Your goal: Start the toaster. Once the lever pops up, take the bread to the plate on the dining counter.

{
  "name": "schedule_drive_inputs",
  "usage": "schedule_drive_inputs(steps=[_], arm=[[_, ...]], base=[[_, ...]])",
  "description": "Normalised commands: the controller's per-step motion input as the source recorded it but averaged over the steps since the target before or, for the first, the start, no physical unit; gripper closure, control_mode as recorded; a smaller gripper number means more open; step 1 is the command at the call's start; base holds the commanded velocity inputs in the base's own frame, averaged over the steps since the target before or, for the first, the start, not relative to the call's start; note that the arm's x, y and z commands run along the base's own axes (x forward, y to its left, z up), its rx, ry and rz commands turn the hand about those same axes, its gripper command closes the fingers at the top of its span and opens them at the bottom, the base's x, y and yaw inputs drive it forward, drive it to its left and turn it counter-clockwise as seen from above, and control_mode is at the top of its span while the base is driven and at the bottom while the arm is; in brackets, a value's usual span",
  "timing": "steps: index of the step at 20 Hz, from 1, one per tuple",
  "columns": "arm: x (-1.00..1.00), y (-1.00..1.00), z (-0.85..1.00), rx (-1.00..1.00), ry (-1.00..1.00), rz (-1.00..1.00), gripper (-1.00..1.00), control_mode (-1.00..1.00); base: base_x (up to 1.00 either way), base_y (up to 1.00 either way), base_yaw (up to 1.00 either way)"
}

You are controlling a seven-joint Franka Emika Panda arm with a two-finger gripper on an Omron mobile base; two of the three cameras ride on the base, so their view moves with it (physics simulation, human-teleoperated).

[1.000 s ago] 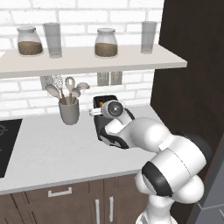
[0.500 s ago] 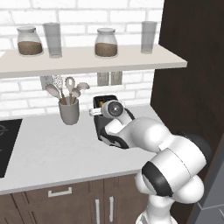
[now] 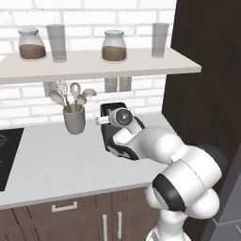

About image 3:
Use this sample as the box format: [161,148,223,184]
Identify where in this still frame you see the clear drinking glass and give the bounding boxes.
[151,22,170,58]
[45,24,68,63]

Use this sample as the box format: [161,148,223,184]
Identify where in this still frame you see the grey utensil pot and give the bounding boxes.
[62,104,87,136]

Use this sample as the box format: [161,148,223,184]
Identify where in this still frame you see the dark wood cupboard panel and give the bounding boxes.
[0,208,17,241]

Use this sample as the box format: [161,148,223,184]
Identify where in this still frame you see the white wall shelf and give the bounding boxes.
[0,46,202,86]

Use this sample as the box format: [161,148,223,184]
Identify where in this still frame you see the dark wood cupboard door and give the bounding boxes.
[111,186,162,241]
[93,192,114,241]

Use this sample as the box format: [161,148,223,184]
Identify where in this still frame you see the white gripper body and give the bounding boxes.
[95,107,137,126]

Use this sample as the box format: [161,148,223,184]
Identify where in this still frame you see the small wooden spoon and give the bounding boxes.
[75,94,88,113]

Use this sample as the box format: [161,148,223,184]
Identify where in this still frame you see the glass jar with brown contents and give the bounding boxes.
[101,29,128,63]
[17,27,47,61]

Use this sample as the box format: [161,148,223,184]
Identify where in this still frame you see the white wall socket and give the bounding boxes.
[42,80,59,98]

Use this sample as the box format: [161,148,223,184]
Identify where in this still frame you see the tall dark wood cabinet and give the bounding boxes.
[161,0,241,241]

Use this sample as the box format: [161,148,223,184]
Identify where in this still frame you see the slotted wooden spoon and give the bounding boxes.
[69,82,82,113]

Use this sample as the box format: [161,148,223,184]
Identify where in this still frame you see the grey counter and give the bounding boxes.
[201,150,241,241]

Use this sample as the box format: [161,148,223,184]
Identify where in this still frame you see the black hob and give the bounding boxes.
[0,127,25,193]

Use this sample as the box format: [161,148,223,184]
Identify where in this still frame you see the perforated spatula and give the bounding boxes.
[56,80,72,107]

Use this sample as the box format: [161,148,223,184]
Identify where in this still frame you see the white drawer handle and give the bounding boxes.
[51,201,79,214]

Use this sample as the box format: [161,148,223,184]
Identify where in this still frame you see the white wall switch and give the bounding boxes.
[104,76,119,94]
[118,76,133,93]

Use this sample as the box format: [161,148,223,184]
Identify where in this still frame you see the dark wood drawer front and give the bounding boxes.
[12,194,99,241]

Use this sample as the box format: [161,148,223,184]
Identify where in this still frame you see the black toaster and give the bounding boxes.
[99,102,128,153]

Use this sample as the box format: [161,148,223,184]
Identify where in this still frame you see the wooden ladle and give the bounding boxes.
[81,88,98,99]

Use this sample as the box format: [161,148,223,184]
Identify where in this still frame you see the white cupboard door handle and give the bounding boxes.
[102,214,109,241]
[117,210,123,240]

